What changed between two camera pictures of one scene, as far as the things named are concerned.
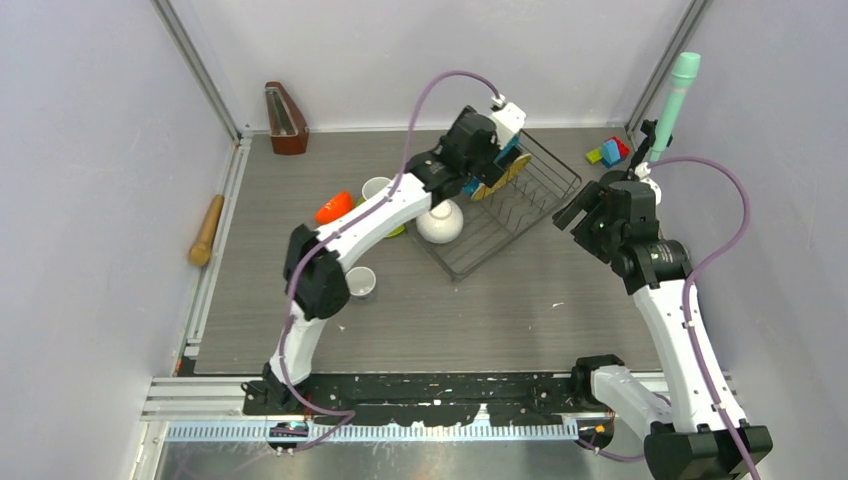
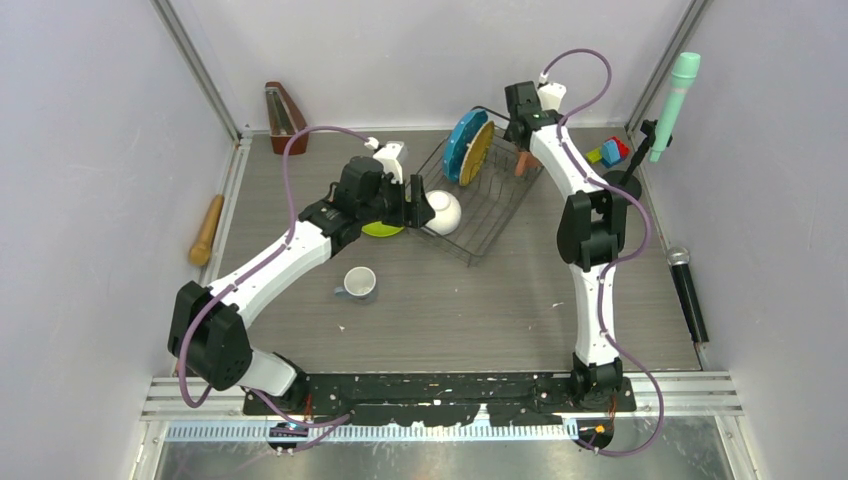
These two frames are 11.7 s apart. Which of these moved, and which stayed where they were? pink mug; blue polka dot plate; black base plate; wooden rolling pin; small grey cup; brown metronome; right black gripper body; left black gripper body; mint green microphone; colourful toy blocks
Moved: blue polka dot plate; pink mug; right black gripper body; left black gripper body
Stayed: wooden rolling pin; black base plate; small grey cup; mint green microphone; brown metronome; colourful toy blocks
